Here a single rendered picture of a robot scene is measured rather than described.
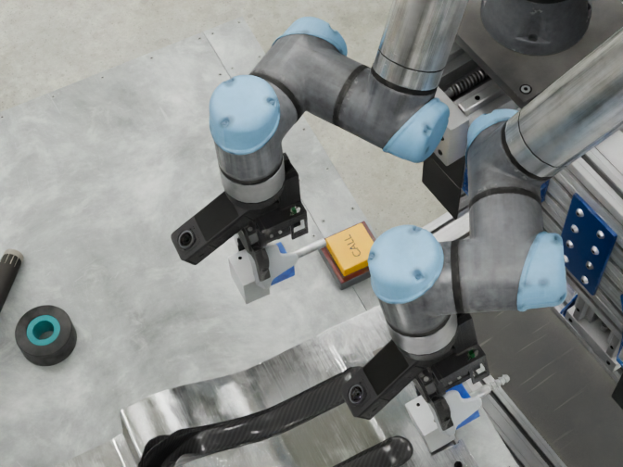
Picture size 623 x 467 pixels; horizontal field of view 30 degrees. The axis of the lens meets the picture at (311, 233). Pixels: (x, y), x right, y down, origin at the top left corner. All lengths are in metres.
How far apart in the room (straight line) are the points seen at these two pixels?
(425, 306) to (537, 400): 1.12
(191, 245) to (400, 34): 0.38
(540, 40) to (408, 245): 0.54
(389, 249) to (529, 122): 0.19
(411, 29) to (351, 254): 0.53
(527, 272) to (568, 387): 1.16
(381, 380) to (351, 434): 0.19
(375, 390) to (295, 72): 0.37
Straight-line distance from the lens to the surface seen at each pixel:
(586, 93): 1.12
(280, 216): 1.41
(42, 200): 1.82
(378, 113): 1.26
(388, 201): 2.70
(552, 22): 1.60
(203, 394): 1.50
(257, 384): 1.53
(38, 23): 3.14
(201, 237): 1.40
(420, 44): 1.22
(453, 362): 1.33
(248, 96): 1.24
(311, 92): 1.29
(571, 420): 2.27
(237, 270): 1.53
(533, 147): 1.18
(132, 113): 1.89
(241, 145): 1.25
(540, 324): 2.34
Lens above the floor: 2.29
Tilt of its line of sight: 59 degrees down
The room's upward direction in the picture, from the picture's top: 4 degrees counter-clockwise
